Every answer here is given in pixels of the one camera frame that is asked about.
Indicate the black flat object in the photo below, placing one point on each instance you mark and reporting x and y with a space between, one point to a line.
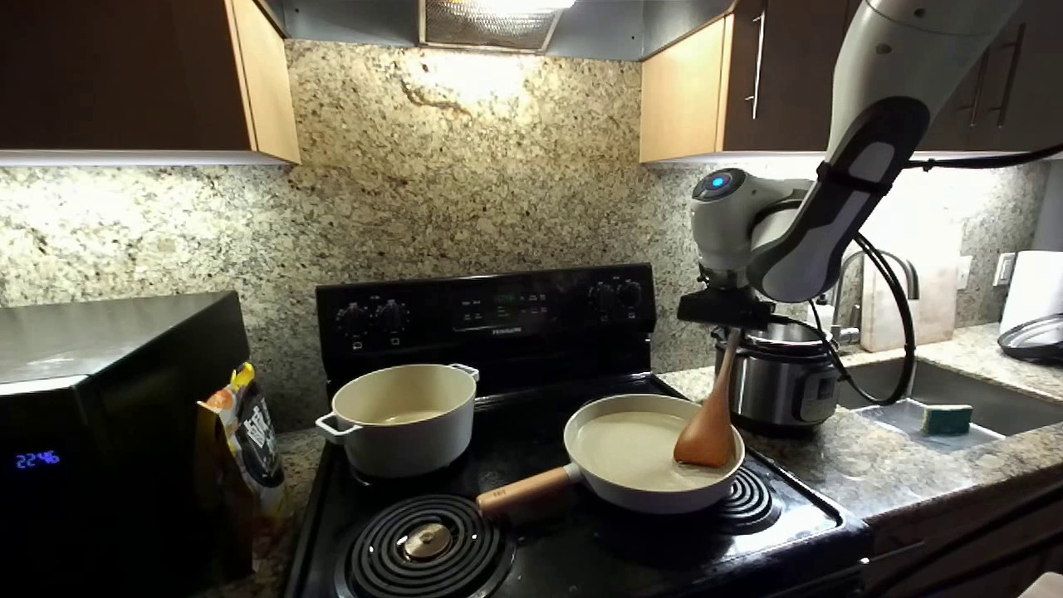
1034 337

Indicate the metal range hood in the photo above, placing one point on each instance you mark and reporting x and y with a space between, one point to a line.
499 22

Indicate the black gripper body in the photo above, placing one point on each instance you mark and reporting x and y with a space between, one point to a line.
725 308

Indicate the wooden spatula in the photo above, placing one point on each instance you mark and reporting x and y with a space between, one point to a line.
709 436

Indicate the green yellow sponge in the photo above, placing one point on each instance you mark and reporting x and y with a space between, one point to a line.
948 421

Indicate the dark base cabinet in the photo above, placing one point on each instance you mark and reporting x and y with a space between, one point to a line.
973 541

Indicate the black electric stove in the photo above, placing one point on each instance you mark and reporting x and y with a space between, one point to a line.
499 319

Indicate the yellow black snack bag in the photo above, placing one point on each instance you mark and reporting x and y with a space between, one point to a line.
252 427

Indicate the white wall outlet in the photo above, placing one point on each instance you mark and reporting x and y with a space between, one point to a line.
1004 269

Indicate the stainless steel pressure cooker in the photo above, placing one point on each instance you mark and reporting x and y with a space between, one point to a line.
782 384

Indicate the kitchen sink basin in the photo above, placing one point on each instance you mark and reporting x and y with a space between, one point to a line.
998 402

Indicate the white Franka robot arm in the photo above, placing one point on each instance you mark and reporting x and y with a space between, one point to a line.
886 121

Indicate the black microwave oven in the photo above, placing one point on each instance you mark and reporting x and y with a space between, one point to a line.
101 444

